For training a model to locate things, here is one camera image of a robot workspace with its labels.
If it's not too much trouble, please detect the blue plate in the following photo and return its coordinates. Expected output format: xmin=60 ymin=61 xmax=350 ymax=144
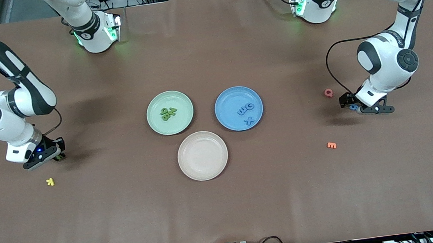
xmin=212 ymin=83 xmax=267 ymax=134

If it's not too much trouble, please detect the pale green plate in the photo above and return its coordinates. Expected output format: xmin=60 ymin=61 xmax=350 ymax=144
xmin=144 ymin=88 xmax=197 ymax=138

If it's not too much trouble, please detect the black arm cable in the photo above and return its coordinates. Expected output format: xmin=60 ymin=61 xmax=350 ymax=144
xmin=318 ymin=0 xmax=433 ymax=100
xmin=0 ymin=0 xmax=65 ymax=142

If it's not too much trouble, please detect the brown table cover sheet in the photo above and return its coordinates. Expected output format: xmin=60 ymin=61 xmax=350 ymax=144
xmin=0 ymin=0 xmax=433 ymax=243

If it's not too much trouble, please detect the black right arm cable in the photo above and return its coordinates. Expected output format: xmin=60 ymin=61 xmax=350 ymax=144
xmin=0 ymin=0 xmax=65 ymax=142

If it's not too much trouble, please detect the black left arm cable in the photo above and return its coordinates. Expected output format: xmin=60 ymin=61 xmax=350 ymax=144
xmin=318 ymin=0 xmax=433 ymax=100

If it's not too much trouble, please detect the beige plate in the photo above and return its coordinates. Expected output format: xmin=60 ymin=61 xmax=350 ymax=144
xmin=174 ymin=128 xmax=232 ymax=184

